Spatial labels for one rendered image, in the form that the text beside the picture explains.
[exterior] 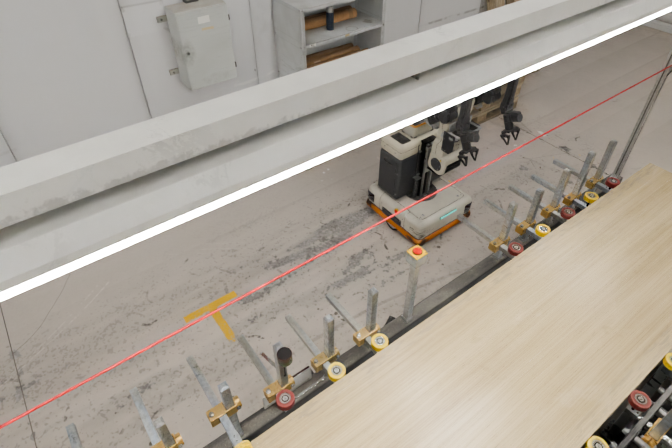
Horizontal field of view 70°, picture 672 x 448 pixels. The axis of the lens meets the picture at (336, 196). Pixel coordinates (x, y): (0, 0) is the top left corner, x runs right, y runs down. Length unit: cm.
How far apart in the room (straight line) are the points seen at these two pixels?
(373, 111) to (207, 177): 36
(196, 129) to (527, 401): 189
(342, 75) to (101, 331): 316
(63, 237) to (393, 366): 173
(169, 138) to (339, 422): 160
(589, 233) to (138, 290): 309
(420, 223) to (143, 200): 315
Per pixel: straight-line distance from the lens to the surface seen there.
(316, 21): 443
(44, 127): 410
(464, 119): 314
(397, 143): 369
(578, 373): 250
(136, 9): 395
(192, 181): 83
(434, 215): 390
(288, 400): 221
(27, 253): 81
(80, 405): 356
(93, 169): 77
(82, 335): 386
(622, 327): 275
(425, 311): 273
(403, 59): 100
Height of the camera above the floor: 287
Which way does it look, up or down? 40 degrees down
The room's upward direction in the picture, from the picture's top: straight up
